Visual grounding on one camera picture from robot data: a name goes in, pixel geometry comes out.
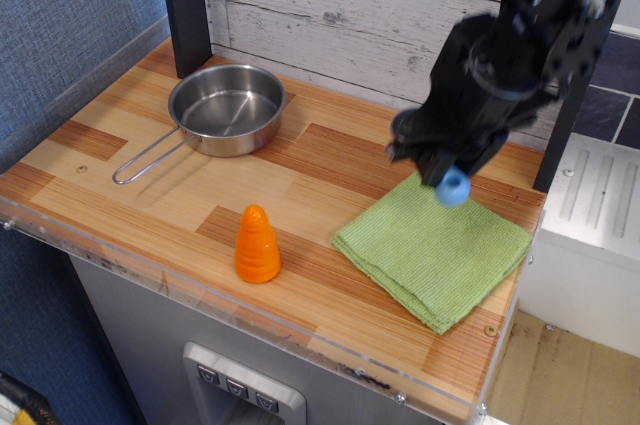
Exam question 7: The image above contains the blue and grey toy spoon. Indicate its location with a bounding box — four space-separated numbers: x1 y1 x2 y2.
435 166 471 207

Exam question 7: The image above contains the white ribbed box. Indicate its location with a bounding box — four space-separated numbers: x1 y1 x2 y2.
519 134 639 356

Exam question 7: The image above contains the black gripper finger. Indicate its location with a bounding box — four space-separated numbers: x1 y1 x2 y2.
459 129 508 177
414 148 457 187

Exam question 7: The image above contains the clear acrylic edge guard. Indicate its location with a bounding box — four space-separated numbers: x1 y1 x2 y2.
0 194 546 425

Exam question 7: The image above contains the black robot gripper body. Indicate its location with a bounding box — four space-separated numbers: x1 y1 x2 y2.
387 14 550 163

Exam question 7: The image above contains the yellow and black object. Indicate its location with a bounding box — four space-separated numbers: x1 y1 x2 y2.
1 374 60 424

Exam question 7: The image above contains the left dark frame post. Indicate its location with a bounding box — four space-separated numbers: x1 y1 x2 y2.
165 0 212 78

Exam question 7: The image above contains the green folded cloth napkin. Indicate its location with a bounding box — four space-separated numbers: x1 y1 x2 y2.
331 174 532 335

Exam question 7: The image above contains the small steel saucepan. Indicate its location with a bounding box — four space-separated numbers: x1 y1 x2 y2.
112 64 287 185

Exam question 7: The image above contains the orange toy carrot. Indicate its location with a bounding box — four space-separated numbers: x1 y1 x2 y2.
235 205 281 284

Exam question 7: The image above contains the silver dispenser button panel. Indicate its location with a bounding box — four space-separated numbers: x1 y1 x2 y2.
182 342 307 424

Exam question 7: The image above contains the grey toy kitchen cabinet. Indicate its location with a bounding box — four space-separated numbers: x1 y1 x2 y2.
71 258 435 424

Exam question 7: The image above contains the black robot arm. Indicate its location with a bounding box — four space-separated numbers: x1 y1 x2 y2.
386 0 620 186

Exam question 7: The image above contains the right dark frame post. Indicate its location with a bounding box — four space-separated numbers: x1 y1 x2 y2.
533 0 639 192

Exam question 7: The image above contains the dark frame post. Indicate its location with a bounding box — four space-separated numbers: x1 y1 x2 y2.
533 0 639 192
165 0 212 78

